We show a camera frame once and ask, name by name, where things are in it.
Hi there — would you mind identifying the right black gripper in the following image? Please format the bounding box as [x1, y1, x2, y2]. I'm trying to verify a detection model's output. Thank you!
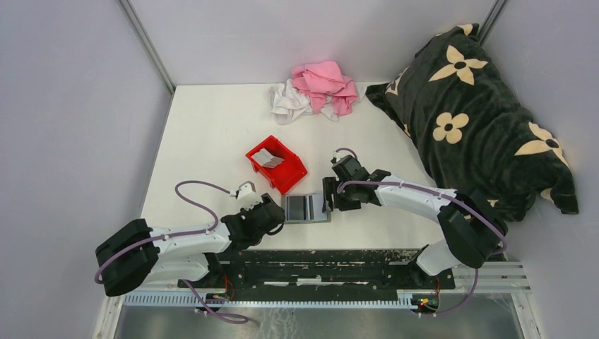
[321, 176, 361, 212]

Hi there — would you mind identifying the red plastic bin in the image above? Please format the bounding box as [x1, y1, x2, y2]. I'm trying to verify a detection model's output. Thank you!
[245, 136, 307, 194]

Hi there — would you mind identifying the dark credit card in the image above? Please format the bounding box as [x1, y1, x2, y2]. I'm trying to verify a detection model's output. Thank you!
[285, 195, 307, 222]

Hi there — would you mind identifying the grey card holder wallet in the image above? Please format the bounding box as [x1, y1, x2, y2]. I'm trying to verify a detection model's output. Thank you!
[282, 192, 331, 224]

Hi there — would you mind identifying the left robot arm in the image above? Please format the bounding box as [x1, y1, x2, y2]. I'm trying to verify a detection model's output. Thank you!
[94, 194, 285, 297]

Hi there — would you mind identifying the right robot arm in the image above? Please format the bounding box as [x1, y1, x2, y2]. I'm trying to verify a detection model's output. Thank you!
[322, 155, 508, 288]

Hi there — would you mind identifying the stack of cards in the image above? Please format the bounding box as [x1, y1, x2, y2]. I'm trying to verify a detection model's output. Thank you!
[251, 148, 284, 169]

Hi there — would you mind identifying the white cloth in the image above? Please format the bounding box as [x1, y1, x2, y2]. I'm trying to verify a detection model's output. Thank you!
[268, 78, 339, 125]

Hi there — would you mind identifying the pink cloth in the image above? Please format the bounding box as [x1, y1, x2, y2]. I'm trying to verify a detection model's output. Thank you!
[291, 61, 359, 117]

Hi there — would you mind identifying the black floral pillow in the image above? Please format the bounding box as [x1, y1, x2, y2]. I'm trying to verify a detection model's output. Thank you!
[365, 23, 579, 222]

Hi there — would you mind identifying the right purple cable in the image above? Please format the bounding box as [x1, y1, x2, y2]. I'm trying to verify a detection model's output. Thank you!
[332, 147, 509, 318]

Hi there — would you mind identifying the purple cable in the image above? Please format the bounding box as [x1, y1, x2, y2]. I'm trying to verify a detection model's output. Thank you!
[94, 180, 251, 325]
[332, 147, 509, 318]

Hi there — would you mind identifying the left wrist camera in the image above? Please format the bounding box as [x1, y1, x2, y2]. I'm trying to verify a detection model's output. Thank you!
[230, 181, 262, 210]

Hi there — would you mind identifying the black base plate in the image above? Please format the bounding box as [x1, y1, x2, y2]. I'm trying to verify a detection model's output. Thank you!
[192, 249, 456, 302]

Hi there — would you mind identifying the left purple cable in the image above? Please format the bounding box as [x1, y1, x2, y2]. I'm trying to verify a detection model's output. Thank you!
[94, 180, 251, 325]

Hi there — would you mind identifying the aluminium rail frame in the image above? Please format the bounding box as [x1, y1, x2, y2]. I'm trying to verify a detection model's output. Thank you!
[93, 262, 540, 338]

